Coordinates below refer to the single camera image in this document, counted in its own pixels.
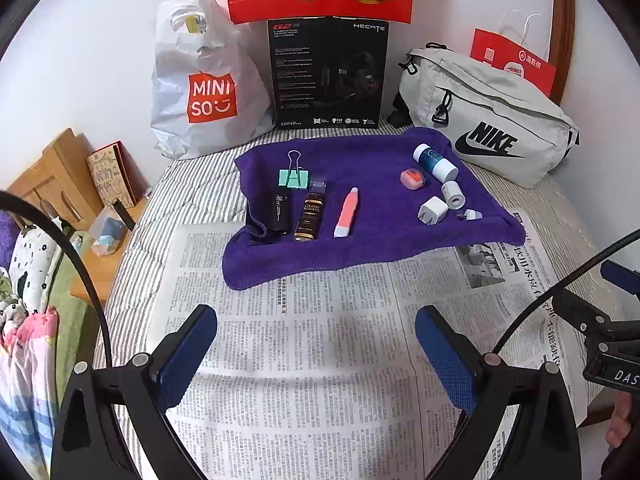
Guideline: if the green cloth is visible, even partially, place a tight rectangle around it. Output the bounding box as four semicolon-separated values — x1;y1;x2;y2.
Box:
45;260;98;376

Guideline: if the white floral cloth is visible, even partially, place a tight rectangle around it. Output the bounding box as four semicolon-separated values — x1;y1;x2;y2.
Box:
10;217;71;311

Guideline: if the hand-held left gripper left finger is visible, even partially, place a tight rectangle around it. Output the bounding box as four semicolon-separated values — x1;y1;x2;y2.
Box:
50;304;218;480

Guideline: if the purple towel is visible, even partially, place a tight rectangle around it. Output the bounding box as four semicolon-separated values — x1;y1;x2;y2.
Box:
221;127;526;291

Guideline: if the black headset box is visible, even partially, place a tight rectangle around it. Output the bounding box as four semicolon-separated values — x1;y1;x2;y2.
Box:
266;16;390;131

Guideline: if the black stick device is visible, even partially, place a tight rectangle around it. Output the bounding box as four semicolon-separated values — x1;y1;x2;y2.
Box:
111;198;136;232

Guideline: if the white charger plug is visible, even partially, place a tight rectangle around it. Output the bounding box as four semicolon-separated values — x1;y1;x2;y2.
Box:
417;196;449;223

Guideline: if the newspaper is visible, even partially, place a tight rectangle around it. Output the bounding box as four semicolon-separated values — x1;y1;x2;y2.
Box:
145;225;616;480

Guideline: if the pink printed blanket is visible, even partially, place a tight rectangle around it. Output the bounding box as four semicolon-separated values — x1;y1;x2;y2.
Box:
0;305;62;480

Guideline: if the clear plastic box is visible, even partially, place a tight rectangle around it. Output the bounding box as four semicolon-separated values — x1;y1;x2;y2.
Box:
90;207;126;257

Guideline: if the grey waist bag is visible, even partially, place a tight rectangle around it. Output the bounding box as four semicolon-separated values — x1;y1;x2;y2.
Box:
392;46;581;189

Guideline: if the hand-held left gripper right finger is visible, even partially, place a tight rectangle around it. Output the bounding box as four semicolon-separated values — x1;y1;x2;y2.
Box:
415;305;581;480

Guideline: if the white plastic shopping bag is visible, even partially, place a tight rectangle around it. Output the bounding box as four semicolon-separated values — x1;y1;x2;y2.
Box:
151;0;276;161

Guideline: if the black cable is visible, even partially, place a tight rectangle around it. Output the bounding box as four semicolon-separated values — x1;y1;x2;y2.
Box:
0;189;198;480
447;229;640;480

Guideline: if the pink white pen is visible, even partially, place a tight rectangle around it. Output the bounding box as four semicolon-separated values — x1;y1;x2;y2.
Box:
333;186;360;239

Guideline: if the red paper bag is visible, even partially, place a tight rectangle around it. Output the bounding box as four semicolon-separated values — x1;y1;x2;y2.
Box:
470;10;557;100

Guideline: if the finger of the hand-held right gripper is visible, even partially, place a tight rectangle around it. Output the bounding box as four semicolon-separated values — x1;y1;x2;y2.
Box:
600;259;640;297
551;289;640;356

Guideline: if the blue white bottle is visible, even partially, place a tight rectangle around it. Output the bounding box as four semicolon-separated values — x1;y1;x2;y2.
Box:
412;143;458;183

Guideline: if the brown gold tube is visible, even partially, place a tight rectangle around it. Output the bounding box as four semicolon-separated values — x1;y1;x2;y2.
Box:
293;191;326;242

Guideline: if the small white jar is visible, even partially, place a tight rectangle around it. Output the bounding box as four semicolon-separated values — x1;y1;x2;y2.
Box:
441;180;466;209

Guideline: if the green binder clip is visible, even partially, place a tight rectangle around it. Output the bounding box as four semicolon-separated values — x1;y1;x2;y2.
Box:
278;151;311;192

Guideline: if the person's right hand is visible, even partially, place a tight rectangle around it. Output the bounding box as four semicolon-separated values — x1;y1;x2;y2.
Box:
606;391;640;448

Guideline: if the wooden nightstand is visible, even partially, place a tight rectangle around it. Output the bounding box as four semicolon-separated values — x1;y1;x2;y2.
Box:
7;128;151;306

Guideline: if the patterned notebook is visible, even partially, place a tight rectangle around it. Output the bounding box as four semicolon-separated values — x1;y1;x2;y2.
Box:
86;141;138;208

